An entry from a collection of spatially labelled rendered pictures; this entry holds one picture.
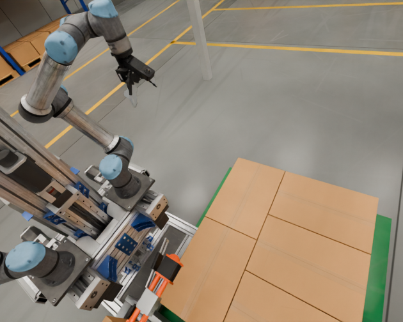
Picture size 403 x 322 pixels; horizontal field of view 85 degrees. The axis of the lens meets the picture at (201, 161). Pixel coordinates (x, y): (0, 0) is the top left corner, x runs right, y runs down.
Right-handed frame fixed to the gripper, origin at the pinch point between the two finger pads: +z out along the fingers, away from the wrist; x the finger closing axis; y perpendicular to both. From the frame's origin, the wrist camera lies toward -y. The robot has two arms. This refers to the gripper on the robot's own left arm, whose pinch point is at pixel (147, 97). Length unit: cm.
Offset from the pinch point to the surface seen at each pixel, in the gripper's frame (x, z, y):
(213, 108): -165, 152, 88
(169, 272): 50, 41, -33
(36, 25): -310, 101, 808
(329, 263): -2, 97, -91
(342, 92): -244, 151, -66
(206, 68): -230, 130, 133
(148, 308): 63, 42, -32
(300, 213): -25, 97, -69
